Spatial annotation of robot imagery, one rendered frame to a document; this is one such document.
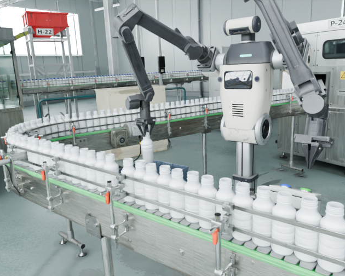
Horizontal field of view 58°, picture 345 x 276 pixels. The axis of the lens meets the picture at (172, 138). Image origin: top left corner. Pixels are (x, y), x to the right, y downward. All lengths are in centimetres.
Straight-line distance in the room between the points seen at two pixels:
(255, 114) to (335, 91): 313
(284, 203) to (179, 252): 40
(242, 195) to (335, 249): 25
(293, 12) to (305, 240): 1291
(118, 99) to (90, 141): 257
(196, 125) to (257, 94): 178
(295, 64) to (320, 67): 366
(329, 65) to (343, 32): 42
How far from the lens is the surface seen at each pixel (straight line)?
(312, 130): 102
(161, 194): 108
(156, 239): 114
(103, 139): 271
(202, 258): 104
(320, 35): 469
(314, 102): 96
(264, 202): 89
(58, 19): 785
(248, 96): 147
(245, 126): 150
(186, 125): 311
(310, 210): 85
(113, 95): 515
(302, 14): 1348
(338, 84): 454
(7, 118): 631
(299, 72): 104
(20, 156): 185
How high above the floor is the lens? 150
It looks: 13 degrees down
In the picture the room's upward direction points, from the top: 3 degrees counter-clockwise
